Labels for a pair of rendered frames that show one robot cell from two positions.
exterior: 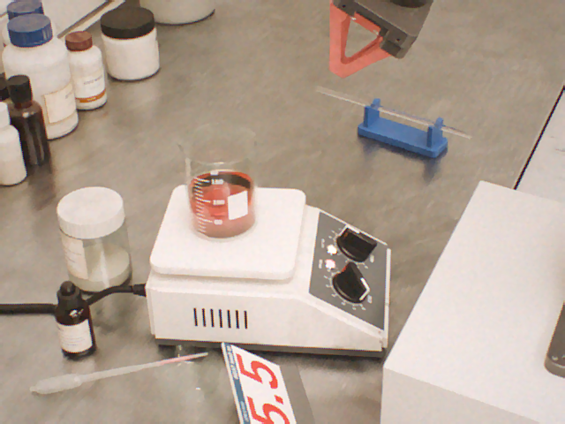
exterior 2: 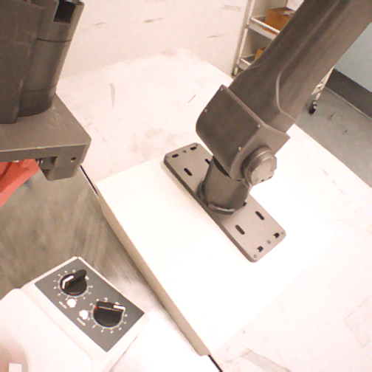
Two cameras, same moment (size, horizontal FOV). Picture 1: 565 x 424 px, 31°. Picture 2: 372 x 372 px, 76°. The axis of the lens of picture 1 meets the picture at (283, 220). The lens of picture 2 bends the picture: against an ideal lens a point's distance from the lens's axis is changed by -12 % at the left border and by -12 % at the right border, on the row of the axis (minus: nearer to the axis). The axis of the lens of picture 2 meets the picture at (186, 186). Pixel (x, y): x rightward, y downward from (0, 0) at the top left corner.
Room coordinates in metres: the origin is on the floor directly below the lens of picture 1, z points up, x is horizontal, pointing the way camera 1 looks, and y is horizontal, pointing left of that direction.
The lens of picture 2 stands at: (0.57, -0.03, 1.27)
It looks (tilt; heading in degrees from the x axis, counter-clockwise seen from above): 52 degrees down; 290
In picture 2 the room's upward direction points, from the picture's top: 10 degrees clockwise
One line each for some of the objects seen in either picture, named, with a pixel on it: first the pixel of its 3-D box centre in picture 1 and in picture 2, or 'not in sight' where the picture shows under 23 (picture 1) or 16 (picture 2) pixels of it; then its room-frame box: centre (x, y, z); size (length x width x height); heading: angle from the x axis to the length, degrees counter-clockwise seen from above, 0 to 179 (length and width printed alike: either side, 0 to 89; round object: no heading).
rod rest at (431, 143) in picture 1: (403, 125); not in sight; (0.97, -0.14, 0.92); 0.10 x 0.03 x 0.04; 54
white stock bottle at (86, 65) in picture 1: (83, 69); not in sight; (1.07, 0.23, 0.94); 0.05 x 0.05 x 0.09
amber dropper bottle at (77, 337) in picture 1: (72, 314); not in sight; (0.64, 0.18, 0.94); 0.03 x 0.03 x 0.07
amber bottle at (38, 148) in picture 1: (26, 119); not in sight; (0.95, 0.28, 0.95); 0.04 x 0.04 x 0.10
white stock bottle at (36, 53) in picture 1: (38, 75); not in sight; (1.02, 0.27, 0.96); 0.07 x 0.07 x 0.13
